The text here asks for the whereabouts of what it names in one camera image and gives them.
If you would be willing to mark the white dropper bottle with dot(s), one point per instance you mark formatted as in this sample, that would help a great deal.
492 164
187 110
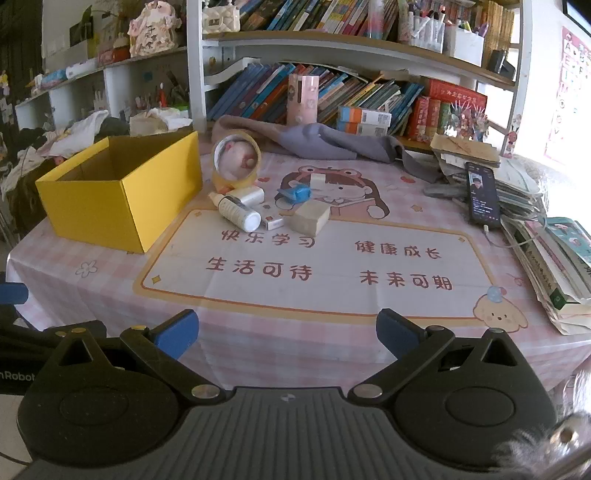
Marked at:
235 212

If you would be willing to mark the teal book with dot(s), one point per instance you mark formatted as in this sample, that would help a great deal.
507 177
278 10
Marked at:
570 235

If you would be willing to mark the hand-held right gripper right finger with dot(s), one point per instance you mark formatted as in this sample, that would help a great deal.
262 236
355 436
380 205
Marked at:
392 330

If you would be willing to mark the white bookshelf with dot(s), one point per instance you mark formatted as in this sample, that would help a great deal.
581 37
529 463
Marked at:
196 69

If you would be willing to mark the blue tissue pack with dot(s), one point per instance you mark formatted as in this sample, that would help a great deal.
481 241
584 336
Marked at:
53 79

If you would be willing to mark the red jar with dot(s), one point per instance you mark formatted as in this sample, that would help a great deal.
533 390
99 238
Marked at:
121 48

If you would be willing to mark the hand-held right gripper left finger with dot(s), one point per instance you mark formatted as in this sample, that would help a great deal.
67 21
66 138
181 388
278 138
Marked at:
178 330

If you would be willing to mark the brown paper envelope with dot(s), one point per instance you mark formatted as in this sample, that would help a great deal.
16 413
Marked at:
466 150

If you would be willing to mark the pink gradient bottle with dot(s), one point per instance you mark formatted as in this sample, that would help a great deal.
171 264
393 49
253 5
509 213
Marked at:
376 23

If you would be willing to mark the white eraser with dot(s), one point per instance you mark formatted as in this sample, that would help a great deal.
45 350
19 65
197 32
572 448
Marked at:
318 181

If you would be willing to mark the black smartphone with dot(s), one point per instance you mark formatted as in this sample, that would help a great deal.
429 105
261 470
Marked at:
482 198

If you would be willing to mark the tan tape roll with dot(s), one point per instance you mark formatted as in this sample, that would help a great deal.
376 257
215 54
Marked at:
238 134

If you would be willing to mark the grey cloth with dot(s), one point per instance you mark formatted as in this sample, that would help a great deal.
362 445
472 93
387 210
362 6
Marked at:
341 143

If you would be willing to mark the white tissue pack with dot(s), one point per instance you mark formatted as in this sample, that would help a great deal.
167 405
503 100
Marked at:
83 70

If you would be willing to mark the tall pink box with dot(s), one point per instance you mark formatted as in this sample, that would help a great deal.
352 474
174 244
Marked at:
302 101

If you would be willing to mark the yellow cardboard box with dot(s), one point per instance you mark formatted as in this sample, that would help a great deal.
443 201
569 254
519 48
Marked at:
92 207

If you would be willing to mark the white quilted handbag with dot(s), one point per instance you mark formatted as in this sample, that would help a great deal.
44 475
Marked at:
221 18

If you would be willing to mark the small black box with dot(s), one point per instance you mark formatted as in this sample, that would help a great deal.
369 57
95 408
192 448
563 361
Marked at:
501 64

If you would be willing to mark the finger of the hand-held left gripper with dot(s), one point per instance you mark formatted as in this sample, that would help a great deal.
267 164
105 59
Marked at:
11 294
27 339

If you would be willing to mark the orange white small carton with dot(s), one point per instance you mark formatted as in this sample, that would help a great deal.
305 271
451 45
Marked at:
364 121

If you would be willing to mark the white cubby shelf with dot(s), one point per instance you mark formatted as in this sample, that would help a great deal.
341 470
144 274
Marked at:
115 78

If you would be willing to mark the row of blue books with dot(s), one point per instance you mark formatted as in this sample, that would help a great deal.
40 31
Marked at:
258 92

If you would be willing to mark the clear pen holder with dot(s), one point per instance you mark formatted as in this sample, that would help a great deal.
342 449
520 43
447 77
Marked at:
427 34

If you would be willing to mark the pink cream fortune doll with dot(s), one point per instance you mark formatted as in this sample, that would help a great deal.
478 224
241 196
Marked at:
152 32

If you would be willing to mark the pink printed tablecloth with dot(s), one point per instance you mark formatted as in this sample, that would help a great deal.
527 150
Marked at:
323 258

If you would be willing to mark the beige rectangular block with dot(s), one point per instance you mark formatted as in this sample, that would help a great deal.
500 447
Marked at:
309 220

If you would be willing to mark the white charger plug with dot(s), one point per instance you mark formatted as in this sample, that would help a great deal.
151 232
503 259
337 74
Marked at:
247 196

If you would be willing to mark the white storage box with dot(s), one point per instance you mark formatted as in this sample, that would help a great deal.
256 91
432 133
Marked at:
464 46

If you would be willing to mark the red boxed book set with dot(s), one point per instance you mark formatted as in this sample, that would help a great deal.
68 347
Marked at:
429 115

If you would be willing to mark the black framed picture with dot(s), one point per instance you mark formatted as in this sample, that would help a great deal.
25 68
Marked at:
579 14

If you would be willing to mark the grey fluffy cuff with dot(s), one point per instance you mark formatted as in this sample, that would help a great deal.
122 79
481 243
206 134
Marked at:
531 450

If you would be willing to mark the small blue plastic gadget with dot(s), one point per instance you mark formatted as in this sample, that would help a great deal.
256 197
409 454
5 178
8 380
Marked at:
295 193

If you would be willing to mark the pile of clothes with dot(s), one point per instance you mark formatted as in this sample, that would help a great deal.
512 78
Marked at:
78 134

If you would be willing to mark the pile of books and papers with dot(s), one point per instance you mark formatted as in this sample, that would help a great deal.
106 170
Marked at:
545 277

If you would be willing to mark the colourful acrylic figure stand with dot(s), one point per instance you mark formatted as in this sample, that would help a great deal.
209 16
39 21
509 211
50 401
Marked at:
468 122

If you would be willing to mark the small white rectangular case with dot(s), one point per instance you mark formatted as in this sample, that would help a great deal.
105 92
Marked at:
272 222

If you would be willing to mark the cream cloth bag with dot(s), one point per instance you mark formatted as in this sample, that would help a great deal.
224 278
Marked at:
159 121

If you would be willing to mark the pink wall poster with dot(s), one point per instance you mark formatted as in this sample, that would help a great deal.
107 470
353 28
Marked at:
570 92

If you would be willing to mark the row of thin books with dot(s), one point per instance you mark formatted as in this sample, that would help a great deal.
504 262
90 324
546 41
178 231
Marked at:
295 14

